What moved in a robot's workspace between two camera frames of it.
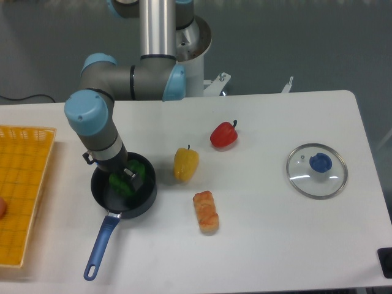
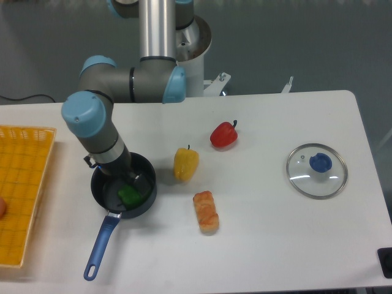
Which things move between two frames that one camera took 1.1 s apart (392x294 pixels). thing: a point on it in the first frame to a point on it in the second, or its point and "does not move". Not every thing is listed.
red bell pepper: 224,135 does not move
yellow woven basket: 24,154 does not move
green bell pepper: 122,182 to 130,196
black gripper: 114,166 does not move
